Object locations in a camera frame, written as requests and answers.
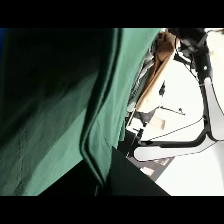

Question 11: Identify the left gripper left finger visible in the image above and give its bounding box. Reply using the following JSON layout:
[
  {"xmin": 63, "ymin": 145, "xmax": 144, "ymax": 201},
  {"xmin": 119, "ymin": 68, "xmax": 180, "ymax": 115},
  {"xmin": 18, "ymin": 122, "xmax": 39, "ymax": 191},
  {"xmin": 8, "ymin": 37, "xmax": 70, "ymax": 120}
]
[{"xmin": 38, "ymin": 158, "xmax": 100, "ymax": 197}]

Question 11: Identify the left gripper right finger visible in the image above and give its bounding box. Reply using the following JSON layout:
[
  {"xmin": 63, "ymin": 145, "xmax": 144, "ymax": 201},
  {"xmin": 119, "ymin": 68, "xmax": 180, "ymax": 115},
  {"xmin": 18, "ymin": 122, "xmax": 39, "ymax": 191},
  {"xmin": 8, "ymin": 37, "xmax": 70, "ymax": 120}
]
[{"xmin": 105, "ymin": 146, "xmax": 170, "ymax": 197}]

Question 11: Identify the green T-shirt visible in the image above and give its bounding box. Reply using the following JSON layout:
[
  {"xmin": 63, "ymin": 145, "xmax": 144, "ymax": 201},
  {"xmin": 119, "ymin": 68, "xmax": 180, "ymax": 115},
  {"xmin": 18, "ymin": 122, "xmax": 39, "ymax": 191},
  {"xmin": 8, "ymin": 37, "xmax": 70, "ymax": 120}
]
[{"xmin": 0, "ymin": 27, "xmax": 163, "ymax": 197}]

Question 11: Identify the black cable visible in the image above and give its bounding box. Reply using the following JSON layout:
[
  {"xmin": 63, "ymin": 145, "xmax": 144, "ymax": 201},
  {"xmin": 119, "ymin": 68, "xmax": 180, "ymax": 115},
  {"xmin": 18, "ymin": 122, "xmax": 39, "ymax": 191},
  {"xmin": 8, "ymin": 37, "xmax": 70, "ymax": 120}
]
[{"xmin": 142, "ymin": 116, "xmax": 205, "ymax": 142}]

